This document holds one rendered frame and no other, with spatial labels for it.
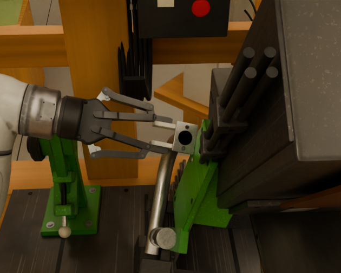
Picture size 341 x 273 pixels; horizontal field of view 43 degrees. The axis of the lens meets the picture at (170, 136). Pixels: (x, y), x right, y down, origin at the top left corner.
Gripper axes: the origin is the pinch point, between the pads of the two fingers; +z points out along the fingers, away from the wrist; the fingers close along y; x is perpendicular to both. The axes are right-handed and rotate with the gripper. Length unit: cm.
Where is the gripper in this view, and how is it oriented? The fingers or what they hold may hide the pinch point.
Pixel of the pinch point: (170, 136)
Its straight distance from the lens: 79.9
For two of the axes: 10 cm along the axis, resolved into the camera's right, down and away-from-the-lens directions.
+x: -2.1, 0.8, 9.7
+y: 1.6, -9.8, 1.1
